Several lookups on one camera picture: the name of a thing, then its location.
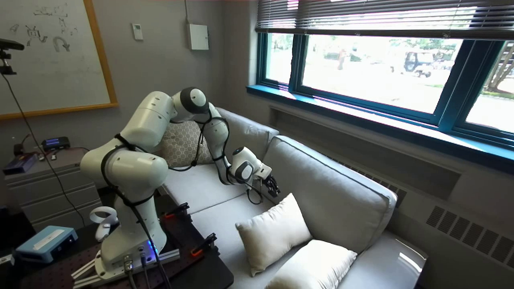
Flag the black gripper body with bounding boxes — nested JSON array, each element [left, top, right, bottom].
[[251, 173, 277, 198]]

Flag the larger cream pillow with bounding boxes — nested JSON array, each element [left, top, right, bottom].
[[235, 191, 314, 278]]

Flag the smaller cream pillow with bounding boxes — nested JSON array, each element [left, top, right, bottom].
[[266, 238, 361, 289]]

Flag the grey fabric sofa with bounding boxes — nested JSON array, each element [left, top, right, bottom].
[[155, 104, 431, 289]]

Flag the orange black clamp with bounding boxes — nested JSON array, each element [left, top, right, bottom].
[[160, 201, 192, 223], [190, 231, 219, 259]]

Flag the black robot table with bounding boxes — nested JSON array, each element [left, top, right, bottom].
[[0, 202, 237, 289]]

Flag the white VR controller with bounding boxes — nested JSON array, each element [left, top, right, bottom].
[[87, 206, 121, 243]]

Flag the grey window blinds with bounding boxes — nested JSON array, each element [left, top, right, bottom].
[[256, 0, 514, 40]]

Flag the wide blue framed window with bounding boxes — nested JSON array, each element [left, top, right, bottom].
[[256, 0, 514, 162]]

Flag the small black gadget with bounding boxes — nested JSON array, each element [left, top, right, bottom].
[[41, 135, 73, 153]]

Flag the light grey drawer cabinet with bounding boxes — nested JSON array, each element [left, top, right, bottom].
[[2, 146, 105, 233]]

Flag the light blue box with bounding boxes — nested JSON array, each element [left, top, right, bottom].
[[15, 223, 81, 265]]

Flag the dark flat box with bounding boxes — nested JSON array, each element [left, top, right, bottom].
[[2, 153, 44, 177]]

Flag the wood framed whiteboard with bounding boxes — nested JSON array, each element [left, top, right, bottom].
[[0, 0, 120, 122]]

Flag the beige wall radiator cover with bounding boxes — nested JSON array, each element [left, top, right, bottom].
[[267, 101, 514, 271]]

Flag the white wall box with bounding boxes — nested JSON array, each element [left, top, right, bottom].
[[187, 21, 213, 53]]

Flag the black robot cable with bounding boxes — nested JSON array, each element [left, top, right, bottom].
[[100, 114, 235, 289]]

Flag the white wall thermostat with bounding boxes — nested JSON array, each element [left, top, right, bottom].
[[131, 21, 147, 43]]

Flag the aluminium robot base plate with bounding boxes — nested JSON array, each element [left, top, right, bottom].
[[70, 246, 184, 284]]

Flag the black tripod camera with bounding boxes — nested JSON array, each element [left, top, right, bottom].
[[0, 37, 28, 77]]

